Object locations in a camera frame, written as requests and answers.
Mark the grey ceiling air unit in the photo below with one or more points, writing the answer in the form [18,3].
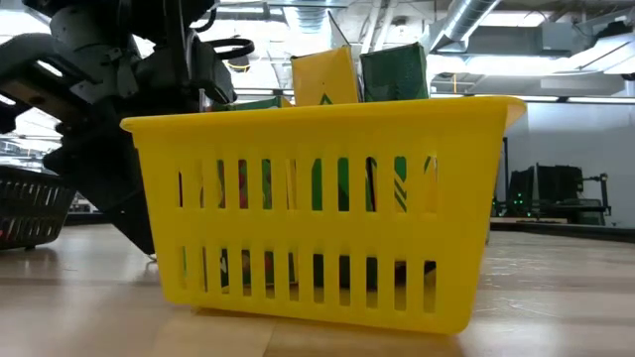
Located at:
[521,39]

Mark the silver ribbed air duct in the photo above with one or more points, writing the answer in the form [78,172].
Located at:
[310,17]

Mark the ceiling light strip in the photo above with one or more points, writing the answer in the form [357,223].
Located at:
[543,98]
[600,100]

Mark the wooden table with black frame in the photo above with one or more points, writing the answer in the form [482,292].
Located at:
[560,229]

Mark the black robot workstation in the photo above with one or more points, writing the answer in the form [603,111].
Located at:
[555,183]

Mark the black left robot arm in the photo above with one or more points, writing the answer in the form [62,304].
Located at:
[74,54]

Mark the silver spiral air duct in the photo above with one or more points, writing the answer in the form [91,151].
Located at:
[461,17]

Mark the yellow plastic basket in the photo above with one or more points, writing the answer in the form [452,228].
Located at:
[322,129]

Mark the crayon box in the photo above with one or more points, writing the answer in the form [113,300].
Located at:
[394,74]
[322,74]
[248,104]

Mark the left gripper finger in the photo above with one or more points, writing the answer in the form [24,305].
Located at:
[136,228]

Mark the black plastic basket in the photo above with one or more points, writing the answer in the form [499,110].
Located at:
[30,208]

